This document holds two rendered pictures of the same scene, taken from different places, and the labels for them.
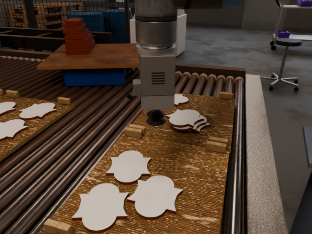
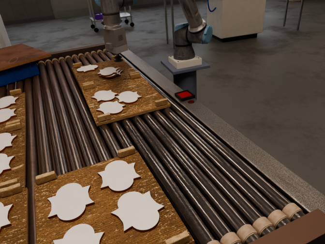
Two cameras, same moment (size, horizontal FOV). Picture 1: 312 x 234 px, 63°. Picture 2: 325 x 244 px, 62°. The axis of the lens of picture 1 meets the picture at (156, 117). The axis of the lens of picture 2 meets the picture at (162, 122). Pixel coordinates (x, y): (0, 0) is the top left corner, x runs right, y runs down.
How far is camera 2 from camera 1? 0.89 m
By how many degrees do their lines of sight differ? 34
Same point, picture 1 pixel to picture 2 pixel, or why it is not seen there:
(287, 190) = not seen: hidden behind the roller
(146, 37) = (112, 22)
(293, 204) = not seen: hidden behind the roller
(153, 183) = (123, 94)
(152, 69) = (118, 34)
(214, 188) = (147, 87)
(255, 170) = (156, 79)
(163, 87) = (123, 41)
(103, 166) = (91, 101)
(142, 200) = (125, 99)
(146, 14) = (111, 12)
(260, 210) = (168, 87)
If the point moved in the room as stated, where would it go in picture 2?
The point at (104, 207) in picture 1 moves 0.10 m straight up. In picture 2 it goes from (113, 107) to (109, 87)
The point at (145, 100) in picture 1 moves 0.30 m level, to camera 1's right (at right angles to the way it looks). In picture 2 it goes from (117, 48) to (167, 34)
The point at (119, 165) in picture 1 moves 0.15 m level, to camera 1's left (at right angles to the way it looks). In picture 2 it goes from (99, 97) to (72, 107)
